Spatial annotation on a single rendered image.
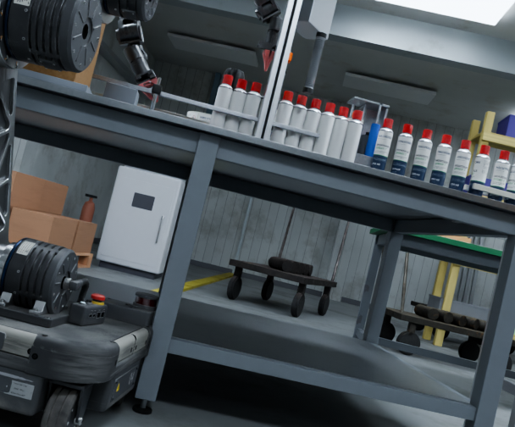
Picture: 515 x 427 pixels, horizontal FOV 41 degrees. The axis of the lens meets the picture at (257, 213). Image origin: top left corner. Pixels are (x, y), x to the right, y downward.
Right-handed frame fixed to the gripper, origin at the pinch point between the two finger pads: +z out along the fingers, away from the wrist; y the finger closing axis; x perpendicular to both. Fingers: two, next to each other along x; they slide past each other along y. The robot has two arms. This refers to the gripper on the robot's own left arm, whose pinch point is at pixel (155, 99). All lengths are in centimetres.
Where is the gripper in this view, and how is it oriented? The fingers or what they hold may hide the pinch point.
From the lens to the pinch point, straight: 243.7
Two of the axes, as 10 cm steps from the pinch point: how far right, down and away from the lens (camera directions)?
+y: -1.4, 0.0, 9.9
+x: -9.0, 4.3, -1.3
